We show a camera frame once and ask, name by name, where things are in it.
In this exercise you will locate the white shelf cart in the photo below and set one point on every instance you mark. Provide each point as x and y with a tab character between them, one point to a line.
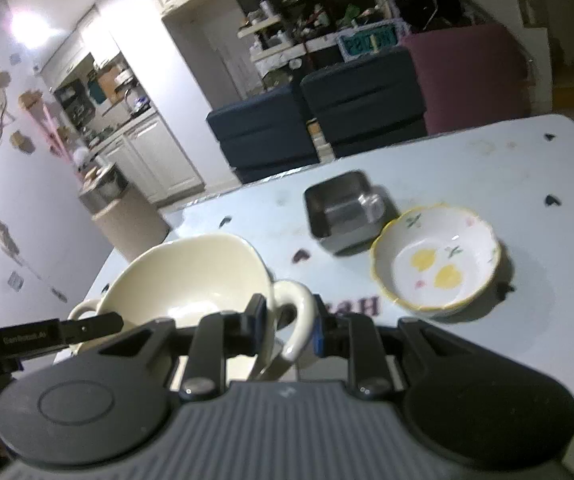
272	40

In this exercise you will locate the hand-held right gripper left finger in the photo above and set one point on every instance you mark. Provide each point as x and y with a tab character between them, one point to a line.
256	320

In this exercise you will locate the teal sign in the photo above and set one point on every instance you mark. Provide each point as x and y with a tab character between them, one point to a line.
369	42

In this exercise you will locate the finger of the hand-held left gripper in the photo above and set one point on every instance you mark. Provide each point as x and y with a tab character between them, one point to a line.
94	326

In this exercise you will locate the dark blue chair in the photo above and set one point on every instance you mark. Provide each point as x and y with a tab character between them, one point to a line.
262	130
367	100

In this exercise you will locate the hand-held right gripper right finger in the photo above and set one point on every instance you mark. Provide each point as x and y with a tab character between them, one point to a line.
319	335

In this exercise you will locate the white staircase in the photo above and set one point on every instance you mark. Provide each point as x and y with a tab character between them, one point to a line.
532	10

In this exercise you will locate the large square steel container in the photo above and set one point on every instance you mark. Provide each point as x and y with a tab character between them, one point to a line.
339	215

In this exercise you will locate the white kitchen base cabinets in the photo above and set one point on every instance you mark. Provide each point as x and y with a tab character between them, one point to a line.
152	155

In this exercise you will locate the mauve chair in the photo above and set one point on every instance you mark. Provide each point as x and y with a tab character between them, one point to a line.
472	75

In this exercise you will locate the floral scalloped bowl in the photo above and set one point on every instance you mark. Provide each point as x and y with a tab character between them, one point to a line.
437	265

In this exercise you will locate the pink ribbon with pompom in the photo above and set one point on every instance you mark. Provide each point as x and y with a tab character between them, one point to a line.
52	135

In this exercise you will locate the beige canister with metal lid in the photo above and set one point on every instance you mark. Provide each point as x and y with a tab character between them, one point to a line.
127	220

